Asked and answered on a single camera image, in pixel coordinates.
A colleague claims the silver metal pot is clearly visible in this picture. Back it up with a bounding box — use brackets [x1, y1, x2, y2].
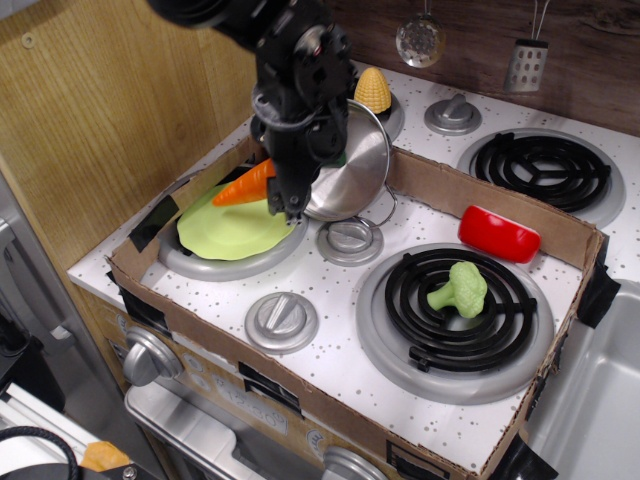
[305, 100, 391, 222]

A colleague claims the silver oven door handle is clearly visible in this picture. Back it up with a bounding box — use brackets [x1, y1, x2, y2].
[123, 384, 321, 480]

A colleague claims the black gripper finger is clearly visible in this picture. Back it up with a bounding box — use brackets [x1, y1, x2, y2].
[249, 117, 271, 160]
[267, 177, 310, 223]

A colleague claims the back right black burner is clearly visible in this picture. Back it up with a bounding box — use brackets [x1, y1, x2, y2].
[457, 128, 626, 227]

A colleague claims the silver stove knob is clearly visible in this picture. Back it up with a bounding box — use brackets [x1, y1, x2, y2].
[316, 217, 384, 267]
[244, 292, 319, 354]
[424, 93, 482, 136]

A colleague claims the front right black burner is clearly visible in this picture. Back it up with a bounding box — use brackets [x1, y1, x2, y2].
[355, 244, 555, 405]

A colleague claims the orange toy carrot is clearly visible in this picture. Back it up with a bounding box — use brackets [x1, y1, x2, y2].
[211, 152, 349, 208]

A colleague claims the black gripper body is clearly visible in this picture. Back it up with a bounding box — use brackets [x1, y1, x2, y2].
[253, 97, 348, 197]

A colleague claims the light green plate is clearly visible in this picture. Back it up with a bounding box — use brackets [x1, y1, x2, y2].
[177, 184, 294, 261]

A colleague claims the hanging silver strainer spoon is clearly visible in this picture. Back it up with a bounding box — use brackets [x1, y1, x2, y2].
[395, 1, 446, 69]

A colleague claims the front silver stove knob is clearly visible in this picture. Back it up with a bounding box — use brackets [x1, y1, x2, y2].
[244, 292, 319, 354]

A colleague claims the hanging silver grater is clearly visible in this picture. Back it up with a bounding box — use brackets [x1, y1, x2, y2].
[503, 1, 549, 94]

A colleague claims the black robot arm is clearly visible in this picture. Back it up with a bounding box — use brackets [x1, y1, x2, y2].
[150, 1, 355, 222]

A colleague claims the black burner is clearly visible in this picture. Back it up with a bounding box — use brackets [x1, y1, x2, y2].
[457, 128, 626, 227]
[355, 244, 555, 405]

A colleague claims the silver oven knob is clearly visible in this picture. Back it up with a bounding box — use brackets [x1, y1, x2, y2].
[123, 327, 184, 387]
[321, 446, 386, 480]

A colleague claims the silver oven front knob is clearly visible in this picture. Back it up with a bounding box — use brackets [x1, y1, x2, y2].
[123, 327, 184, 387]

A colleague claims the black braided cable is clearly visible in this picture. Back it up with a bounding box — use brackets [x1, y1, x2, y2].
[0, 425, 80, 480]

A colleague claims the back left burner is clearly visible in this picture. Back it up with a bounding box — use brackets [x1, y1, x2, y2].
[370, 92, 404, 142]

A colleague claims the yellow toy corn cob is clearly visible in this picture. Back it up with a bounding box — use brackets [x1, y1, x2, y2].
[354, 67, 392, 114]

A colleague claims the green toy broccoli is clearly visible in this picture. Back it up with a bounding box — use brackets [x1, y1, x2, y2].
[427, 261, 488, 319]

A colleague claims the brown cardboard fence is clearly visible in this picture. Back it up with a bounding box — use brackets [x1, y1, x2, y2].
[109, 135, 609, 479]

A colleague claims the grey toy sink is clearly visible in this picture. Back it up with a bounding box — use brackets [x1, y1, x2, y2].
[526, 280, 639, 479]

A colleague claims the back silver stove knob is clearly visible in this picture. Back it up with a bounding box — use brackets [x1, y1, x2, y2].
[424, 93, 482, 136]

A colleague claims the middle silver stove knob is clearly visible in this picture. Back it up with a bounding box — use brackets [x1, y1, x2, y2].
[316, 217, 384, 267]

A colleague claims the front left silver burner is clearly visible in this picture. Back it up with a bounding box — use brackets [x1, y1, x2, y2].
[157, 164, 310, 282]

